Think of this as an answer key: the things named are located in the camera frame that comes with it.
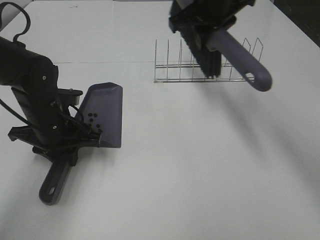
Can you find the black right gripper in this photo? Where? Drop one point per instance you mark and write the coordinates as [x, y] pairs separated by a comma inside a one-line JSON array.
[[213, 14]]

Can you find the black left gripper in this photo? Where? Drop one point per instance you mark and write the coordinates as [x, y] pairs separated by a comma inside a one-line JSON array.
[[49, 124]]

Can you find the grey hand brush black bristles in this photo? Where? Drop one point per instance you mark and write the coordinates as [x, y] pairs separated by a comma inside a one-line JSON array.
[[219, 43]]

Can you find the pile of coffee beans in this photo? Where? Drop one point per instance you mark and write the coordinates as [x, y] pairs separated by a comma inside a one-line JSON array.
[[94, 122]]

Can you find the grey plastic dustpan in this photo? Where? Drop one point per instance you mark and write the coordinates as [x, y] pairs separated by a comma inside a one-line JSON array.
[[106, 99]]

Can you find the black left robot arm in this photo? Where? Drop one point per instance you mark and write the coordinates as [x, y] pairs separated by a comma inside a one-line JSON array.
[[29, 71]]

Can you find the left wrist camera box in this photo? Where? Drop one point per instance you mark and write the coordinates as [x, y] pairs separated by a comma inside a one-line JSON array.
[[69, 97]]

